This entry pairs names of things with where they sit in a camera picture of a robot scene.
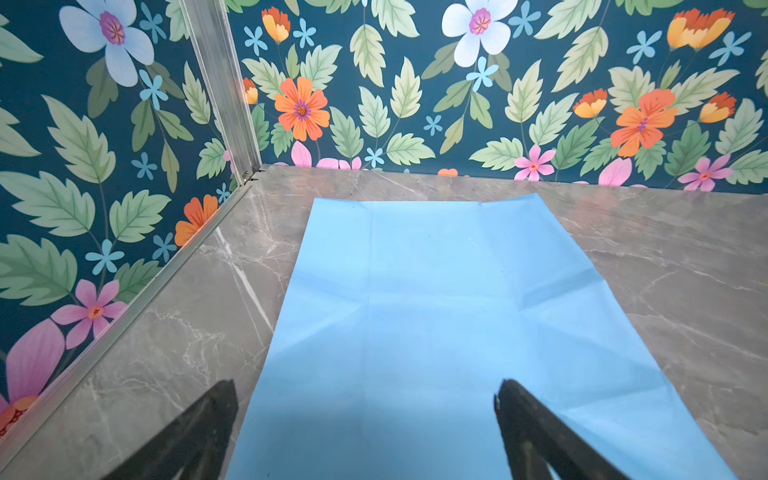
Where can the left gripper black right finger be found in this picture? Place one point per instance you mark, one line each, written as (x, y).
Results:
(539, 445)

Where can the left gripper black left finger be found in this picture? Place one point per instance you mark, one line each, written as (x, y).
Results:
(193, 445)

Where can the light blue wrapping paper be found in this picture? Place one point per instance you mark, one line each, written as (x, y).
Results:
(400, 323)

